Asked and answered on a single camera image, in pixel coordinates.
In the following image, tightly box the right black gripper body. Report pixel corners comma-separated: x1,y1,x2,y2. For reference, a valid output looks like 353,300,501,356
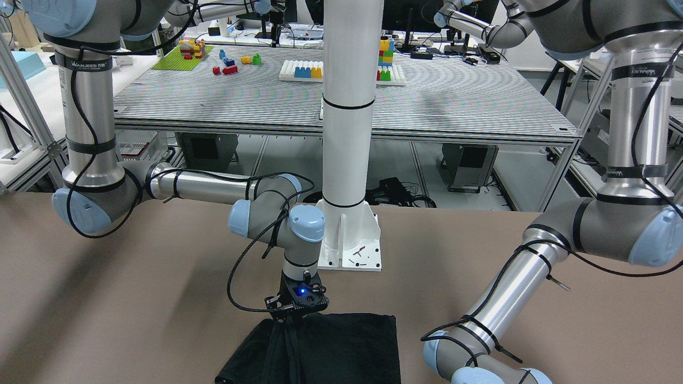
275,280,299,320

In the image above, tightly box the black printed t-shirt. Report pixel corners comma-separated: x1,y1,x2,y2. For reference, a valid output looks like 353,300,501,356
215,313,402,383

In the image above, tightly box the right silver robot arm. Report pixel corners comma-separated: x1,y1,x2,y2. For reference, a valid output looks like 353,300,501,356
2,1,329,322

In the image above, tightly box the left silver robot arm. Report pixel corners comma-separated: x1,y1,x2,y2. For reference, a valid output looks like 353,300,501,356
422,1,681,383

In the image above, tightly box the white plastic crate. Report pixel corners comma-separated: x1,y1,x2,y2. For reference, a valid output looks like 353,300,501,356
116,130,168,161

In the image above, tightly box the striped workbench table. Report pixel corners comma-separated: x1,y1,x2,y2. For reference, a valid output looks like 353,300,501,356
94,44,582,213

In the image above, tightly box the white block tray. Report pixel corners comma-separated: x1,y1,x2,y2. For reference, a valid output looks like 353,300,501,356
279,59,407,86

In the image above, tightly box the green lego baseplate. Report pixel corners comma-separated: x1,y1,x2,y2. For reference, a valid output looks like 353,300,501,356
151,45,214,71

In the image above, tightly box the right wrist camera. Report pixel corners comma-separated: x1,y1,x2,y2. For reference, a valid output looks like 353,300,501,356
264,271,329,320

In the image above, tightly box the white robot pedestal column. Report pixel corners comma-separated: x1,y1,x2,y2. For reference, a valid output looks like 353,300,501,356
317,1,384,271

